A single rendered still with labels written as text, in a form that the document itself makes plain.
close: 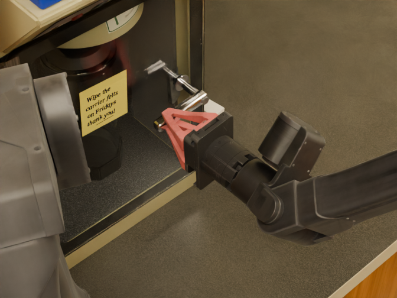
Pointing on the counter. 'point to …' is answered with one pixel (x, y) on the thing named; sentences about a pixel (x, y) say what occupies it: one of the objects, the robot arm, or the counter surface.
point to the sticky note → (103, 102)
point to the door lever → (196, 100)
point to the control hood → (31, 19)
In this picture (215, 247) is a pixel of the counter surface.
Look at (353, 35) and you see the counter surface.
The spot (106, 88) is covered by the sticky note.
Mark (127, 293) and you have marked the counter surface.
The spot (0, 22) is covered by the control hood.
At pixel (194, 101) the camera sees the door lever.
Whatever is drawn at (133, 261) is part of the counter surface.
